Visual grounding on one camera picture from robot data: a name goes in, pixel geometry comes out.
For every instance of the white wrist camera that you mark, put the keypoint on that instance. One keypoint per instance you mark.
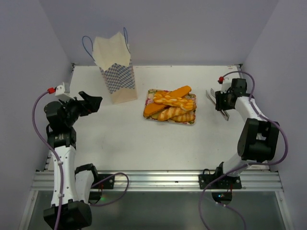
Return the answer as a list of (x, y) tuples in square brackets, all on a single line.
[(225, 83), (63, 92)]

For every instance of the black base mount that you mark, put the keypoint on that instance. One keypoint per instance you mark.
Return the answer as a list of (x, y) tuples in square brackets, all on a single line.
[(97, 196), (219, 184)]

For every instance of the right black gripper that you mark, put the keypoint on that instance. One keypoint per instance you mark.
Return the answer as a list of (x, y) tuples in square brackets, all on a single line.
[(219, 104)]

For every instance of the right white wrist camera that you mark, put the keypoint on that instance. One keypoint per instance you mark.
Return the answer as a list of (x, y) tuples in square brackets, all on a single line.
[(225, 83)]

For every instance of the long sliced fake baguette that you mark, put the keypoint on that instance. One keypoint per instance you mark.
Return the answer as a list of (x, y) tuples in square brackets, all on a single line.
[(154, 107)]

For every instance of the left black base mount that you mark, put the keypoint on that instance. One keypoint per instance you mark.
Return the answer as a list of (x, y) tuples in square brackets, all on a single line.
[(97, 196)]

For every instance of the floral tray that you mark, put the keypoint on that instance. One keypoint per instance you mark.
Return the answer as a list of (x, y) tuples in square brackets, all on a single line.
[(149, 100)]

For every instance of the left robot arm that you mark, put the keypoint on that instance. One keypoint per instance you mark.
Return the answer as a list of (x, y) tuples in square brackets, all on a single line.
[(69, 209)]

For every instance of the aluminium rail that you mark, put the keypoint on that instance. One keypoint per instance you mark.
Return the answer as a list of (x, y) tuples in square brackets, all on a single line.
[(180, 181)]

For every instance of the braided fake bread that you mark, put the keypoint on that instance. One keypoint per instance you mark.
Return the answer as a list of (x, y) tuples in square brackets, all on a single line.
[(161, 93)]

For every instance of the long twisted fake bread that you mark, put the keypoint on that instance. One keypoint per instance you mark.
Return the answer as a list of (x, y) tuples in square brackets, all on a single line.
[(183, 103)]

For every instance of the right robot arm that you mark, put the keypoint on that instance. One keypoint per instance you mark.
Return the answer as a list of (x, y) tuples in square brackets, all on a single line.
[(258, 139)]

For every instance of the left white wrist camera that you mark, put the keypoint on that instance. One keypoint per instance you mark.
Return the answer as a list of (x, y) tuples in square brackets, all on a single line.
[(63, 92)]

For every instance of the paper bag with blue pattern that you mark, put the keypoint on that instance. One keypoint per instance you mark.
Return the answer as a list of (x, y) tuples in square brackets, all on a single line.
[(113, 57)]

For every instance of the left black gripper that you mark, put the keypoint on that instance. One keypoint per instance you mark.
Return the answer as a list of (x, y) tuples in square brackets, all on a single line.
[(86, 109)]

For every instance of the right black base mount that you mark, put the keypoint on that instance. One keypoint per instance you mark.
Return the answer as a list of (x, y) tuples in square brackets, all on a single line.
[(219, 184)]

